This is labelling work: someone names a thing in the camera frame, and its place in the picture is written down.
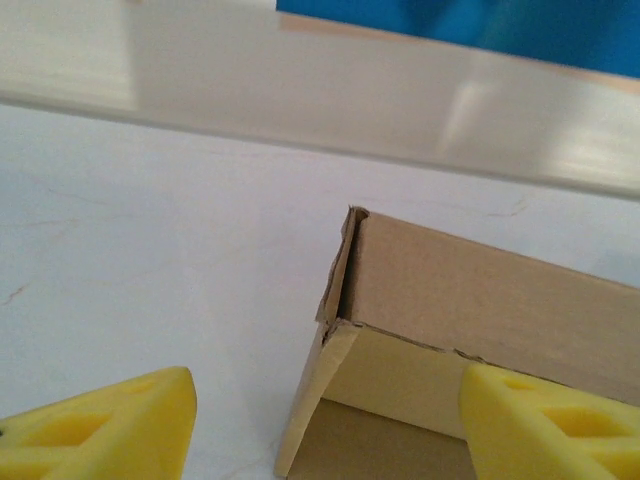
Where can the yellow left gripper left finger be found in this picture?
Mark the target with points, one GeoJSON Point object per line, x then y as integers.
{"type": "Point", "coordinates": [100, 430]}

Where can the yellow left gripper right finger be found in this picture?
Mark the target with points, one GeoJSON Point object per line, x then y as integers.
{"type": "Point", "coordinates": [525, 430]}

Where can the brown cardboard box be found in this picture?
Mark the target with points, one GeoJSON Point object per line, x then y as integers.
{"type": "Point", "coordinates": [475, 295]}

